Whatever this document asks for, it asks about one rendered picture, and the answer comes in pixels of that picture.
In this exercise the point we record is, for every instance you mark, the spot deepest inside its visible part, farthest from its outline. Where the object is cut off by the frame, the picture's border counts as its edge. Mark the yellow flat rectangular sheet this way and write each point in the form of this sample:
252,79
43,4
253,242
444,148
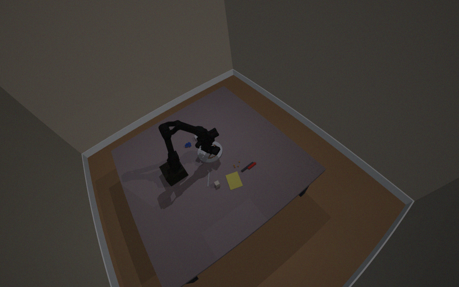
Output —
234,180

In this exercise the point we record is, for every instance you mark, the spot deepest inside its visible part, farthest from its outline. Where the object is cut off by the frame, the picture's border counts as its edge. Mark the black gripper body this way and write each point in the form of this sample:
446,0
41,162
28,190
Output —
214,149

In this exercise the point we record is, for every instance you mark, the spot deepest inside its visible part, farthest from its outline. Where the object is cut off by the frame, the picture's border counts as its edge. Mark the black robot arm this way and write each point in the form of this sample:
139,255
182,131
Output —
202,134

